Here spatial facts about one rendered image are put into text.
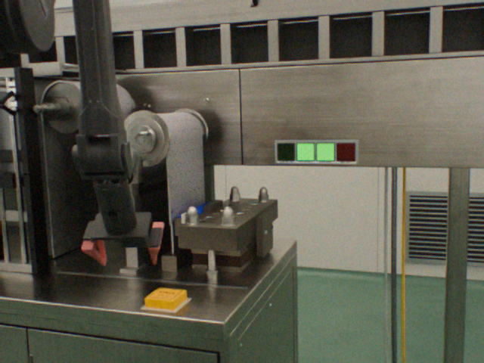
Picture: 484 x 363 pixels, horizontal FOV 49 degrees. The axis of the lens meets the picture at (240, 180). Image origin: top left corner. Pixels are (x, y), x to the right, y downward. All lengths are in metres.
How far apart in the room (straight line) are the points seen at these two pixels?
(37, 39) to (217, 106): 1.19
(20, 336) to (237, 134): 0.83
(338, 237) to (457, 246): 2.34
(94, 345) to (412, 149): 0.98
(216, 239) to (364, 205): 2.73
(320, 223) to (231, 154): 2.46
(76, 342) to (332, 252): 2.99
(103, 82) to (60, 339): 0.71
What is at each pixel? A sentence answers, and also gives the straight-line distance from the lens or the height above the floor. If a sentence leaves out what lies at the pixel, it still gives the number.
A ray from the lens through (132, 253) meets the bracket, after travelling 1.44.
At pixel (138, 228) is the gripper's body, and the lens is 0.96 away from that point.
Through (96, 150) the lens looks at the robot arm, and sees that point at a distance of 0.86.
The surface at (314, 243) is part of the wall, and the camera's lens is 4.11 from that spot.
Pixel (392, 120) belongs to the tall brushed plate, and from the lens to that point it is 1.56.
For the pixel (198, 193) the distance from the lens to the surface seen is 1.57.
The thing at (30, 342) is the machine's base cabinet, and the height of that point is 0.78.
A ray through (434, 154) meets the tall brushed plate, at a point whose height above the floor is 1.18.
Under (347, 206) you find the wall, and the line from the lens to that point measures 4.00.
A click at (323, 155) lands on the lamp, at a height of 1.18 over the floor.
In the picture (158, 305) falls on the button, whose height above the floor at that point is 0.91.
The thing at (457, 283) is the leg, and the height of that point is 0.76.
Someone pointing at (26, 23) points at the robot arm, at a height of 1.41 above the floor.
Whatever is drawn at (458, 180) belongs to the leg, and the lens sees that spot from 1.74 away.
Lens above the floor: 1.34
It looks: 8 degrees down
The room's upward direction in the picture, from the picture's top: 2 degrees counter-clockwise
